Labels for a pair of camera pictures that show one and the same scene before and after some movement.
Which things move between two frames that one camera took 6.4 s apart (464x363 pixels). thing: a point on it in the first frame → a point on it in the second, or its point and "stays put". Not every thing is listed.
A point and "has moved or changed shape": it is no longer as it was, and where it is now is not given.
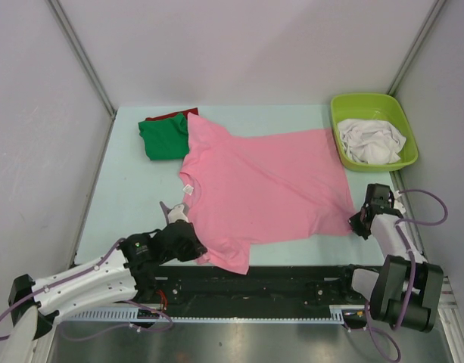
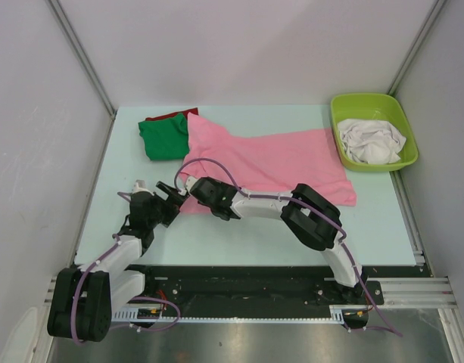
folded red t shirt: (185, 112) stays put
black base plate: (203, 286) stays put
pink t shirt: (239, 190) has moved or changed shape
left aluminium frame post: (82, 54) stays put
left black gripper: (196, 249) → (172, 205)
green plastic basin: (372, 107) stays put
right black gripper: (355, 224) → (223, 185)
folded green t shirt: (166, 139) stays put
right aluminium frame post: (417, 45) stays put
